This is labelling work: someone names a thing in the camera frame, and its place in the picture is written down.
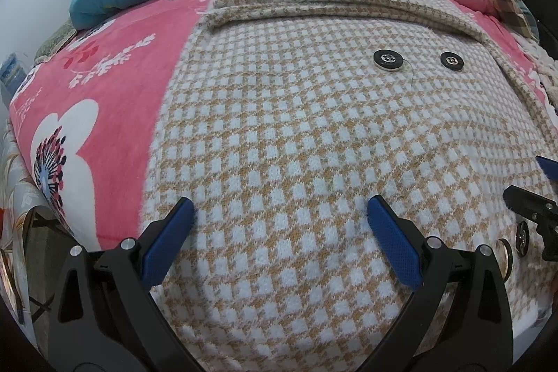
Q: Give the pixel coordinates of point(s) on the grey patterned pillow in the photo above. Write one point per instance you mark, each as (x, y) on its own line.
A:
(56, 40)

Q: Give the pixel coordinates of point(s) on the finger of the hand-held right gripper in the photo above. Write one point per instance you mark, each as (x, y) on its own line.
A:
(529, 204)
(550, 170)

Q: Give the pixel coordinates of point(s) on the plaid pillow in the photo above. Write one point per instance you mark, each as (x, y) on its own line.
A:
(516, 12)

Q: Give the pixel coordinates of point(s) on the pink floral blanket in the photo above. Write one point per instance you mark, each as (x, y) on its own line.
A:
(130, 93)

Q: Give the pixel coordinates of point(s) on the cream fluffy cloth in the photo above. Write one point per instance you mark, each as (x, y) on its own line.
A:
(547, 66)

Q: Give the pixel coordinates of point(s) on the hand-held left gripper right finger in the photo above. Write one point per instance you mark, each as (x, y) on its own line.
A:
(392, 241)

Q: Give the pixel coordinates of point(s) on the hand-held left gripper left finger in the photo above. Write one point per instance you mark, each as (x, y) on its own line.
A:
(168, 239)

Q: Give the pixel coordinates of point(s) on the pack of water bottles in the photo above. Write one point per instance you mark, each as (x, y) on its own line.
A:
(12, 73)

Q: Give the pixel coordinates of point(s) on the grey floral patterned sheet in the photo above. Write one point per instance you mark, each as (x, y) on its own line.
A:
(19, 189)

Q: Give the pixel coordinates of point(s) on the beige white houndstooth coat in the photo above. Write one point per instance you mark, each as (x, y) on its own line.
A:
(305, 114)

